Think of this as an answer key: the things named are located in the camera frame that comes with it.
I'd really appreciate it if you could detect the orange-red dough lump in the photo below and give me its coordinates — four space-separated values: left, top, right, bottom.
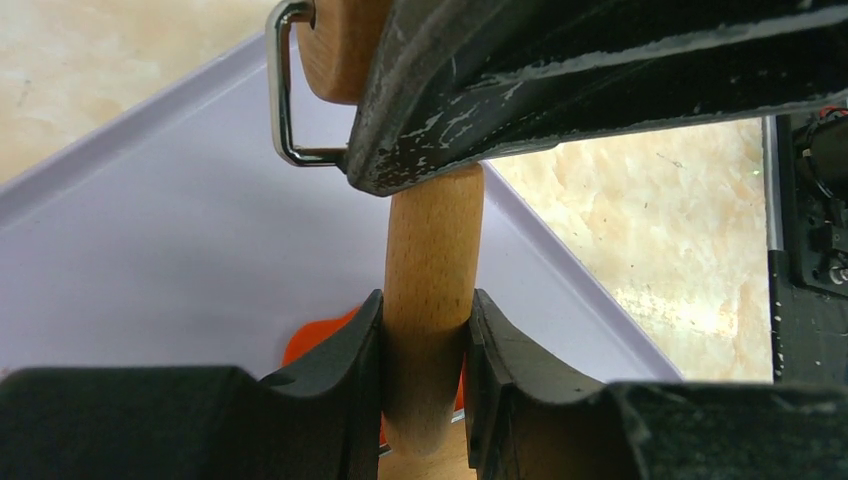
280 306 465 452

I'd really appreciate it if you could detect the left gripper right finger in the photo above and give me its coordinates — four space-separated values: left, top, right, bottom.
463 290 847 479

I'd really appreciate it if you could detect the wooden double-ended dough roller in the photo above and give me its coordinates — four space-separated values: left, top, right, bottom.
265 1 484 459

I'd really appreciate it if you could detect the lavender plastic cutting board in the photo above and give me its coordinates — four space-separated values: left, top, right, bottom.
1 39 678 383

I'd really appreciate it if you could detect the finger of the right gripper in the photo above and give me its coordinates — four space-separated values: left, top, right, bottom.
345 1 847 196

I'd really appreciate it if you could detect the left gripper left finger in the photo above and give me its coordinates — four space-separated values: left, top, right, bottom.
1 291 383 479

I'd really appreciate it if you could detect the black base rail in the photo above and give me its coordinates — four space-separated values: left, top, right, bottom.
762 102 847 386

